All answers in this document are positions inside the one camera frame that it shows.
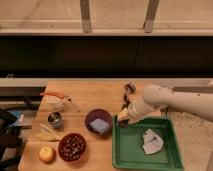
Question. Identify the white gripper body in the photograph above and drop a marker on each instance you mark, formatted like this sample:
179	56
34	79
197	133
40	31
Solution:
137	110

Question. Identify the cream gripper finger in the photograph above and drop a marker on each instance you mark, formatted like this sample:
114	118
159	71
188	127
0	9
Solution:
123	115

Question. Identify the black eraser block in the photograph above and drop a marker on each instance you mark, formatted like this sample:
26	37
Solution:
123	124

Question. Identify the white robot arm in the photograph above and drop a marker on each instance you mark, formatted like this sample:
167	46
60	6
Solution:
155	97

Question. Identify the green plastic tray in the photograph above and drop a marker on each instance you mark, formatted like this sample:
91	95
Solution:
127	146

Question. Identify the purple bowl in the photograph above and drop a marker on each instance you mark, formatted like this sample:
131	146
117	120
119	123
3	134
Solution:
98	114

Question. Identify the crumpled white cloth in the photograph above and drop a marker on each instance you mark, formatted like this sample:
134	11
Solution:
153	143

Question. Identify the metal spoon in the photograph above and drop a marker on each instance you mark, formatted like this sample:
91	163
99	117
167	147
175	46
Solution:
73	104

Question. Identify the dark red bowl of beans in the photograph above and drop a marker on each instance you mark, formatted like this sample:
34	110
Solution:
72	147

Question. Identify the small metal cup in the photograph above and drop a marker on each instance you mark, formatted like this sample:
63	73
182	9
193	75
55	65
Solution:
55	120

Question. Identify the yellow apple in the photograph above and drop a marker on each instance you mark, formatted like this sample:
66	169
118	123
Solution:
46	154

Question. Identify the black chair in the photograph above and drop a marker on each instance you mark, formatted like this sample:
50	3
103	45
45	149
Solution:
8	138

